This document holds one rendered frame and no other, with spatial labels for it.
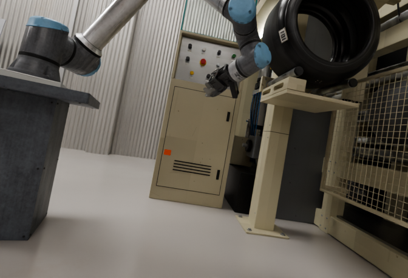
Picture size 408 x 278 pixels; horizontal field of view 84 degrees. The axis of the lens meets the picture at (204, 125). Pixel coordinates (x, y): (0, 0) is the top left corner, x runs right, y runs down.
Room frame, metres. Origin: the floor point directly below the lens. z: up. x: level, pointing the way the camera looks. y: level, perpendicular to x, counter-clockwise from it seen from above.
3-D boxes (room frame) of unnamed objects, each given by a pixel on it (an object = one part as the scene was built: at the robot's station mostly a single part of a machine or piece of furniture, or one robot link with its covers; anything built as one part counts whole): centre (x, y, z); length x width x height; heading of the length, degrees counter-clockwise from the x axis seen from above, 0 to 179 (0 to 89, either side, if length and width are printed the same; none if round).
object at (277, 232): (1.50, -0.47, 0.01); 0.27 x 0.27 x 0.02; 6
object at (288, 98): (1.25, -0.52, 0.80); 0.37 x 0.36 x 0.02; 96
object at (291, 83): (1.23, -0.38, 0.84); 0.36 x 0.09 x 0.06; 6
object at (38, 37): (1.00, 0.75, 0.81); 0.17 x 0.15 x 0.18; 164
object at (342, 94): (1.50, -0.88, 1.05); 0.20 x 0.15 x 0.30; 6
